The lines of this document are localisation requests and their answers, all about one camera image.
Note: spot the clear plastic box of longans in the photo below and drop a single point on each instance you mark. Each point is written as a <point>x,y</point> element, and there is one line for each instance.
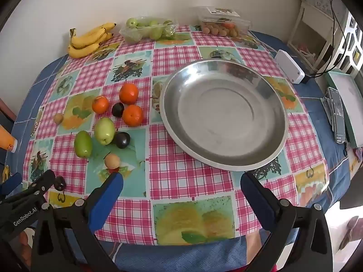
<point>218,29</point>

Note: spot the orange mandarin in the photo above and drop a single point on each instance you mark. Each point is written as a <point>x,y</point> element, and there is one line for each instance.
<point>100,104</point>
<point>129,93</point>
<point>132,115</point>

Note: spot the brown longan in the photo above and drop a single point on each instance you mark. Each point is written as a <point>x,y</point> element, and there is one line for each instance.
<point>112,161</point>
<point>58,118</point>

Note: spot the white plastic box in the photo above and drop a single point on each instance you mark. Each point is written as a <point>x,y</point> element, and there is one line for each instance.
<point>287,65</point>

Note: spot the white shelf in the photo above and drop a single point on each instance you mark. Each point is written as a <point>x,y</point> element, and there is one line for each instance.
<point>312,12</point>

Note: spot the light green apple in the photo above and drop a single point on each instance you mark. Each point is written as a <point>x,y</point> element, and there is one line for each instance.
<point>105,131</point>

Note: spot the white lattice rack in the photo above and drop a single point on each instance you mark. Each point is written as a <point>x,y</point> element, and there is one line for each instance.
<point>350,36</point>

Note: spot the round metal bowl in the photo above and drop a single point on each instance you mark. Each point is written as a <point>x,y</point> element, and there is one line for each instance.
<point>227,113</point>

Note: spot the orange bottle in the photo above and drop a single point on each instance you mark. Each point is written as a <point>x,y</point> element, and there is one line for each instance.
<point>5,140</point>

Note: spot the green mango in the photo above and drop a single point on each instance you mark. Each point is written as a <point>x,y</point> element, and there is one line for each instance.
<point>83,144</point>

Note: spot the green flat box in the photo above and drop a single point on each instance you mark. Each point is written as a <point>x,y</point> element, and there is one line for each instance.
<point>353,104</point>

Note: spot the dark plum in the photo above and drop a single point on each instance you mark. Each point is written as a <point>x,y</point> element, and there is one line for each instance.
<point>117,110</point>
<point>122,140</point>

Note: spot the clear pack of green fruits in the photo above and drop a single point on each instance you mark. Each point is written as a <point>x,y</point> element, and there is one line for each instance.
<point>153,31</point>

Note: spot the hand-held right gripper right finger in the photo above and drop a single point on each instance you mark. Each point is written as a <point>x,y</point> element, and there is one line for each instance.
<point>255,199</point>

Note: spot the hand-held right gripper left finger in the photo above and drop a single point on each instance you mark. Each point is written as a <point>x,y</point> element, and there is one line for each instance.
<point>109,189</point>

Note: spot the grey phone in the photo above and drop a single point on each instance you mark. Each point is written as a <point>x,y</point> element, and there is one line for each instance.
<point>338,116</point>

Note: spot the black plug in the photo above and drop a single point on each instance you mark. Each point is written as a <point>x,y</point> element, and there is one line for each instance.
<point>306,79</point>

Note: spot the grey phone stand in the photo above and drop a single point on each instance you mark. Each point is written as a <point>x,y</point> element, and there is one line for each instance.
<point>326,107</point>

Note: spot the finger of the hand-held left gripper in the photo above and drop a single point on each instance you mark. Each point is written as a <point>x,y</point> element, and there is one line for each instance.
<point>42,185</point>
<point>11,182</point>

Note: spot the yellow banana bunch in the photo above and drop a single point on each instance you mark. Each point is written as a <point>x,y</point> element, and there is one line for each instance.
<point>85,49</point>

